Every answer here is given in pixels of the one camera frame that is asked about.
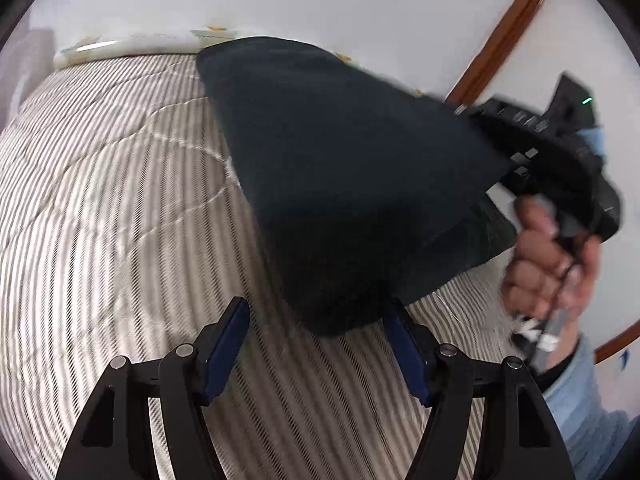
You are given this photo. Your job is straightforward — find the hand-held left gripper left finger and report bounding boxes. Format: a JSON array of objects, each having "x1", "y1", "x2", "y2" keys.
[{"x1": 55, "y1": 296, "x2": 251, "y2": 480}]

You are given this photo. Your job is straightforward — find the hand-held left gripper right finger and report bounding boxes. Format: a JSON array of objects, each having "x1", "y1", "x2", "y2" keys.
[{"x1": 382, "y1": 297, "x2": 577, "y2": 480}]

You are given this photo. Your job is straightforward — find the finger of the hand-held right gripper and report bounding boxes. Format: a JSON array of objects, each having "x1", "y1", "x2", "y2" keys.
[
  {"x1": 487, "y1": 145, "x2": 543, "y2": 197},
  {"x1": 452, "y1": 96, "x2": 552, "y2": 134}
]

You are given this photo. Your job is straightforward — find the black sweatshirt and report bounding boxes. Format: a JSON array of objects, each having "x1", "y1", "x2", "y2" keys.
[{"x1": 196, "y1": 36, "x2": 520, "y2": 339}]

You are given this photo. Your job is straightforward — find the person's right forearm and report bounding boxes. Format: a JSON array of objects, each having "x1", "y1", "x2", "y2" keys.
[{"x1": 540, "y1": 332, "x2": 640, "y2": 480}]

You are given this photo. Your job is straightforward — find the person's right hand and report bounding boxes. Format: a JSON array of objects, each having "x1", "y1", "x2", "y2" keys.
[{"x1": 500, "y1": 195, "x2": 602, "y2": 326}]

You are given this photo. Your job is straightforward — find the striped quilted bed cover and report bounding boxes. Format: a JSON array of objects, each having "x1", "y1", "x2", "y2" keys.
[{"x1": 0, "y1": 51, "x2": 538, "y2": 480}]

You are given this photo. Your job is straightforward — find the wooden wall trim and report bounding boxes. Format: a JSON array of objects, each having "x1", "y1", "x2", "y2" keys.
[
  {"x1": 444, "y1": 0, "x2": 561, "y2": 104},
  {"x1": 594, "y1": 317, "x2": 640, "y2": 366}
]

